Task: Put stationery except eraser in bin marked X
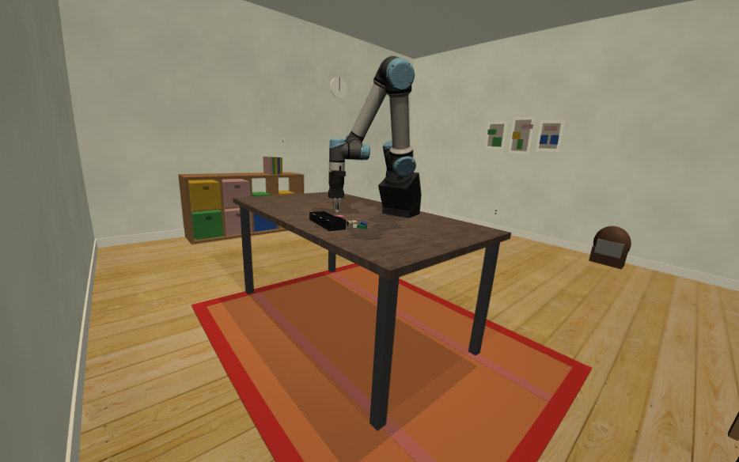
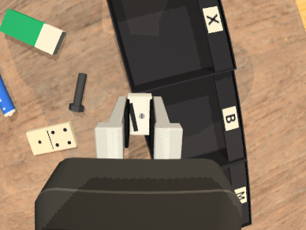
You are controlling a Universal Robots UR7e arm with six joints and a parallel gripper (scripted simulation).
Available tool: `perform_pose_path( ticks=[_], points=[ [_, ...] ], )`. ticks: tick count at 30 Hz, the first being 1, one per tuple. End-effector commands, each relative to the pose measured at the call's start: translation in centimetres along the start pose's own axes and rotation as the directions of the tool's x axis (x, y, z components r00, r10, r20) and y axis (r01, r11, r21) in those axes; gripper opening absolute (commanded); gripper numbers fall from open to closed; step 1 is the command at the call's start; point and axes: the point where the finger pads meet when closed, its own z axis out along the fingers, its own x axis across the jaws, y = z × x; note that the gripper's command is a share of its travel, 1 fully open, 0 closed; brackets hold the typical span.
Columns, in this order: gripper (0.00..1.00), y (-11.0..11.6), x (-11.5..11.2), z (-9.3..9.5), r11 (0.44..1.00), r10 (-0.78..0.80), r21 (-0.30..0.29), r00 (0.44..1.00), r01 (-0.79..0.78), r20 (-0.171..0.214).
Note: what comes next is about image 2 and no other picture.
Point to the blue aa battery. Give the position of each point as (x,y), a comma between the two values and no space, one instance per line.
(6,103)

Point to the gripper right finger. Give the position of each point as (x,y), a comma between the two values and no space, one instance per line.
(167,136)

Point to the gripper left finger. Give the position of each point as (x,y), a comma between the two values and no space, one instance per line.
(112,138)

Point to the cream domino tile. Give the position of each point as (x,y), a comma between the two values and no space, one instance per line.
(51,138)

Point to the dark grey bolt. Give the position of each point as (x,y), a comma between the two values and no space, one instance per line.
(76,105)

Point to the black rack of bins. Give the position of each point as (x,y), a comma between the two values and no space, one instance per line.
(163,44)

